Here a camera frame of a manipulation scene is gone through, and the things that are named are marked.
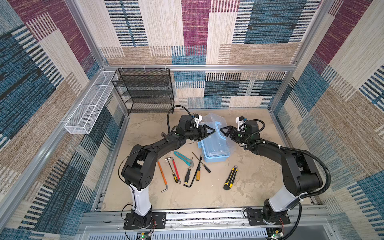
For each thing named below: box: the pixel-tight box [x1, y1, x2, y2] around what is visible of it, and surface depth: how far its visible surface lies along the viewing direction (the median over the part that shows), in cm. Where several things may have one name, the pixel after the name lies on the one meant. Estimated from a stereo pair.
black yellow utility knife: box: [223, 165, 238, 191], surface depth 87 cm
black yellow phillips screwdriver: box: [184, 157, 193, 184], surface depth 88 cm
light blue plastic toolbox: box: [197, 112, 236, 163], surface depth 89 cm
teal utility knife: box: [174, 150, 194, 168], surface depth 95 cm
